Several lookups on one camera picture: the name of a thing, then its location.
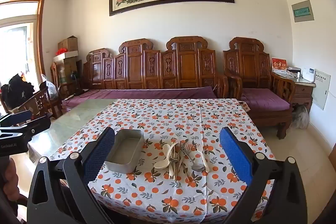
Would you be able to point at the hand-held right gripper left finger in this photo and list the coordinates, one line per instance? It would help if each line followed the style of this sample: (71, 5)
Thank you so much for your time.
(101, 154)

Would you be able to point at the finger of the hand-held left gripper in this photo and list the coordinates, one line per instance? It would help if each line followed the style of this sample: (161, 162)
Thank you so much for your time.
(34, 125)
(21, 115)

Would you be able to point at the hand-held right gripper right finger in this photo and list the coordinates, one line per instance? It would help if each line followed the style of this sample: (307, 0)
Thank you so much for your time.
(235, 154)

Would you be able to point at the metal rectangular tray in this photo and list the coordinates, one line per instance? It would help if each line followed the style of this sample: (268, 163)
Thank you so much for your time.
(126, 145)

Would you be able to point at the white plastic fork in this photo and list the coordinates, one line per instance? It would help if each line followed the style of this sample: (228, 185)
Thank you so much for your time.
(203, 158)

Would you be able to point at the person's left forearm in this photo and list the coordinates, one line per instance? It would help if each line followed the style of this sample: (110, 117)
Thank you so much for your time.
(9, 171)

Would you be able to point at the black clothing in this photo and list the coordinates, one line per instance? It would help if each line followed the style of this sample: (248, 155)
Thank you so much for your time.
(15, 90)

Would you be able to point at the clear plastic bag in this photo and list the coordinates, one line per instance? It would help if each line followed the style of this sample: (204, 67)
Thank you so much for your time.
(51, 88)

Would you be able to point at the purple armchair cushion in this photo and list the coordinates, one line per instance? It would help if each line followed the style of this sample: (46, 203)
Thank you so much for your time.
(262, 99)

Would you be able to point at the black desk lamp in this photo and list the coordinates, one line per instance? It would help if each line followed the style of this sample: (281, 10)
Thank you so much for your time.
(74, 77)

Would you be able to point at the dark cloth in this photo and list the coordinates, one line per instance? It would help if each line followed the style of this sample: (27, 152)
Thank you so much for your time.
(10, 211)

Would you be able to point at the white flat box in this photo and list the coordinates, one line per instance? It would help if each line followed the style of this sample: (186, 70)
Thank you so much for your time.
(67, 56)

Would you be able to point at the red flowers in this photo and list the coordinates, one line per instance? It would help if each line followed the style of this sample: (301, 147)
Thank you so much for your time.
(61, 51)

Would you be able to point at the white plastic bag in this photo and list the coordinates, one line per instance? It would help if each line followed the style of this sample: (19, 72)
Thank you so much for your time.
(300, 116)

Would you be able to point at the orange print tablecloth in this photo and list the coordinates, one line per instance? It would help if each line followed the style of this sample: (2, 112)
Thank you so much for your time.
(170, 113)

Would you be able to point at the small brown cardboard box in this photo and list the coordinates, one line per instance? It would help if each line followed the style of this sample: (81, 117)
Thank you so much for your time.
(68, 44)

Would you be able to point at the wooden side table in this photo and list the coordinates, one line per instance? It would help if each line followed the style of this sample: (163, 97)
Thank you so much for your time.
(303, 94)

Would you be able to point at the carved wooden armchair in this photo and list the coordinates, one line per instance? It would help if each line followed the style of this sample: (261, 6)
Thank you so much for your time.
(249, 61)

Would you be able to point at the carved wooden sofa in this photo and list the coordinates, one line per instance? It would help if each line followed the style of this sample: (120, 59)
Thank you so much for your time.
(135, 64)

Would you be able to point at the red gift box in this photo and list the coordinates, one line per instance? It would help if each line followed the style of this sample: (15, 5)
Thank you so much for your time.
(279, 65)

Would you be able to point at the wooden door frame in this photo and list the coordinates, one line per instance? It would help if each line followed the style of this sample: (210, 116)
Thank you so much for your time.
(40, 29)

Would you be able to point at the white wall panel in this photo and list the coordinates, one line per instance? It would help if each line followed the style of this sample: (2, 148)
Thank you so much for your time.
(321, 90)

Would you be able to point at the grey wall panel box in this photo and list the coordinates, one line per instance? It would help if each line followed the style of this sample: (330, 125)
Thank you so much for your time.
(302, 12)

